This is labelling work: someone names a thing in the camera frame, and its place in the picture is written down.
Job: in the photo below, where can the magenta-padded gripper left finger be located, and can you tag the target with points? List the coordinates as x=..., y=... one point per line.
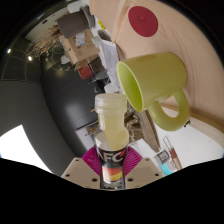
x=80, y=171

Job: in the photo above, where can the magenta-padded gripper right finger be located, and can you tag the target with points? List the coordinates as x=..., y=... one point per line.
x=143, y=171

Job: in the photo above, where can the clear drink bottle white cap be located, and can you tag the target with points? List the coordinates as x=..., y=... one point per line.
x=111, y=146

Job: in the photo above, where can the small paint jar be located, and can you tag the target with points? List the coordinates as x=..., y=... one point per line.
x=161, y=156

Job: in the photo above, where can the wooden paintbrush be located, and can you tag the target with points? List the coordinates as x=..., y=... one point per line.
x=174, y=155

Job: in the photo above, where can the long ceiling light panel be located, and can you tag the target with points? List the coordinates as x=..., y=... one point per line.
x=16, y=148

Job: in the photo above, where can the lime green mug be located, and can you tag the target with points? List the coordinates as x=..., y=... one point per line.
x=160, y=75

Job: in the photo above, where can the red box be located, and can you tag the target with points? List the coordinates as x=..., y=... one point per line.
x=85, y=72

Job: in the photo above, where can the grey newspaper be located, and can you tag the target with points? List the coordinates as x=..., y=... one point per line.
x=108, y=60

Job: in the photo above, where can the brown cardboard box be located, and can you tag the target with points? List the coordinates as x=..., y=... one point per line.
x=80, y=48

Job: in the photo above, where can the round ceiling spotlight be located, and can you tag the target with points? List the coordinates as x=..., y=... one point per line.
x=30, y=58
x=8, y=50

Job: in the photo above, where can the light wooden board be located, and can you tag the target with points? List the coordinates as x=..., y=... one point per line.
x=200, y=56

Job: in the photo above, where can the small yellow tag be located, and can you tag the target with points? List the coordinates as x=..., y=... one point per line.
x=101, y=24

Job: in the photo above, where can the flat round red coaster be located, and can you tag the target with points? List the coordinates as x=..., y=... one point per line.
x=143, y=21

